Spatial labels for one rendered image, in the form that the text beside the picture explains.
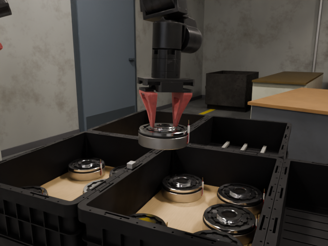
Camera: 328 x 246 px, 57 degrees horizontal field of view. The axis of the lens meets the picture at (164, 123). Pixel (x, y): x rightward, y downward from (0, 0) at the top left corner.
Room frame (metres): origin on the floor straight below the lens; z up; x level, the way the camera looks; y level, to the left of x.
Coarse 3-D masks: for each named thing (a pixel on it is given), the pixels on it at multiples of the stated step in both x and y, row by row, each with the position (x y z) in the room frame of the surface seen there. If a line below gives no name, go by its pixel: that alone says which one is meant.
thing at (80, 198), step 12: (84, 132) 0.92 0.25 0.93; (96, 132) 0.92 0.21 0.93; (48, 144) 0.79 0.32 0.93; (24, 156) 0.71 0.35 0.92; (144, 156) 0.70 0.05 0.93; (108, 180) 0.56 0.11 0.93; (0, 192) 0.53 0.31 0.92; (12, 192) 0.51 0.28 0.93; (24, 192) 0.51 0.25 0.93; (36, 192) 0.51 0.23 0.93; (24, 204) 0.50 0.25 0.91; (36, 204) 0.49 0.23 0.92; (48, 204) 0.48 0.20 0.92; (60, 204) 0.47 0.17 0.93; (72, 204) 0.46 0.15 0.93; (72, 216) 0.46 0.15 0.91
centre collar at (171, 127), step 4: (156, 124) 0.61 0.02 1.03; (160, 124) 0.62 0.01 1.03; (164, 124) 0.62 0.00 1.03; (168, 124) 0.62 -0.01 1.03; (172, 124) 0.61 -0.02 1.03; (156, 128) 0.59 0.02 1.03; (160, 128) 0.58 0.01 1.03; (164, 128) 0.58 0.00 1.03; (168, 128) 0.58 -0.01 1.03; (172, 128) 0.59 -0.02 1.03
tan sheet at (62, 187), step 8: (112, 168) 0.87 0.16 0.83; (64, 176) 0.81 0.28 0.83; (104, 176) 0.81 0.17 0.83; (48, 184) 0.75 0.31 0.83; (56, 184) 0.75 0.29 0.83; (64, 184) 0.75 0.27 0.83; (72, 184) 0.75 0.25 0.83; (80, 184) 0.75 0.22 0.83; (48, 192) 0.71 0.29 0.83; (56, 192) 0.71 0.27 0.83; (64, 192) 0.71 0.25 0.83; (72, 192) 0.71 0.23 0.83; (80, 192) 0.71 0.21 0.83; (72, 200) 0.67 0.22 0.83
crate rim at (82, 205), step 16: (144, 160) 0.67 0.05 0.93; (272, 160) 0.69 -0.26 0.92; (128, 176) 0.59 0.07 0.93; (272, 176) 0.58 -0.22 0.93; (96, 192) 0.51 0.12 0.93; (272, 192) 0.51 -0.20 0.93; (80, 208) 0.45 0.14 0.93; (96, 208) 0.45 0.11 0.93; (96, 224) 0.43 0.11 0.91; (112, 224) 0.42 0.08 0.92; (128, 224) 0.41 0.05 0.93; (144, 224) 0.40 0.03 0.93; (144, 240) 0.40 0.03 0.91; (160, 240) 0.39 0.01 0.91; (176, 240) 0.38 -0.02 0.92; (192, 240) 0.37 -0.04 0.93; (208, 240) 0.37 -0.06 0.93; (256, 240) 0.36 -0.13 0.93
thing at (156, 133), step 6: (144, 126) 0.62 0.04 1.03; (150, 126) 0.61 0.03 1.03; (180, 126) 0.63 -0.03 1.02; (144, 132) 0.57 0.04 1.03; (150, 132) 0.56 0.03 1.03; (156, 132) 0.56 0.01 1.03; (162, 132) 0.56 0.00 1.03; (168, 132) 0.56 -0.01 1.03; (174, 132) 0.56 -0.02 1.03; (180, 132) 0.57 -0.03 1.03; (186, 132) 0.58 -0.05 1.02
